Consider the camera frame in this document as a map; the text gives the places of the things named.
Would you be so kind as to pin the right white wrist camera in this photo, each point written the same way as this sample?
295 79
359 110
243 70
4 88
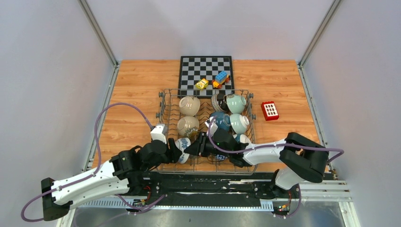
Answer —
211 127

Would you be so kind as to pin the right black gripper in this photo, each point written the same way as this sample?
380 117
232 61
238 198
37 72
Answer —
199 148

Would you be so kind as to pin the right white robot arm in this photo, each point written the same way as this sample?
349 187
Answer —
304 159

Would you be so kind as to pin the grey wire dish rack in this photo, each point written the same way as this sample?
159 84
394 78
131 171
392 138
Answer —
169 115

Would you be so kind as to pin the red toy block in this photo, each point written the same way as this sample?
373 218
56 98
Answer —
269 111

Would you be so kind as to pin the beige floral bowl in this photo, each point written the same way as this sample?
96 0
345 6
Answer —
188 126

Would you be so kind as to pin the teal white dotted bowl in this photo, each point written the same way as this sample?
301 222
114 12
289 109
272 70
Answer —
241 138

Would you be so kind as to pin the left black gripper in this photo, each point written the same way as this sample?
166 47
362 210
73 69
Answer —
173 153

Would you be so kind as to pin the mint green bowl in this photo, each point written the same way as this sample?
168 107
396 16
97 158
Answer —
236 103

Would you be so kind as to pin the black patterned bowl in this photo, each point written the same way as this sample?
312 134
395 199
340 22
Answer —
218 102

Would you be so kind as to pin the blue orange toy truck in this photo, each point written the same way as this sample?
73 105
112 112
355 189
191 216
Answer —
220 80

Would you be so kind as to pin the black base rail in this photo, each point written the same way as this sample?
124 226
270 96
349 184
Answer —
201 191

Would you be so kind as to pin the dark teal glazed bowl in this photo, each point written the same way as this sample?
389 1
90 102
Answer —
222 120

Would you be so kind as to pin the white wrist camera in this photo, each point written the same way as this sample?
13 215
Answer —
211 127
159 133

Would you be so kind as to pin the beige bowl upper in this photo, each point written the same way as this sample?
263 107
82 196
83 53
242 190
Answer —
189 105

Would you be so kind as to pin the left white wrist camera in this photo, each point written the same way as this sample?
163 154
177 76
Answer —
159 133

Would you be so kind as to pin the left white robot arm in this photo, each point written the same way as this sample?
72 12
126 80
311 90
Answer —
121 174

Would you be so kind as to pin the blue zigzag bowl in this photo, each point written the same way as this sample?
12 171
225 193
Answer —
219 157

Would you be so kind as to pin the yellow toy car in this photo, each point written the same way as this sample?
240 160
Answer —
202 84

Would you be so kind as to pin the blue floral white bowl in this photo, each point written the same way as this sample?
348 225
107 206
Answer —
182 144

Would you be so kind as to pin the light blue striped bowl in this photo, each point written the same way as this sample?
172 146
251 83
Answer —
239 123

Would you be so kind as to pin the black white checkerboard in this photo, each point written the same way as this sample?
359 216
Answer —
194 68

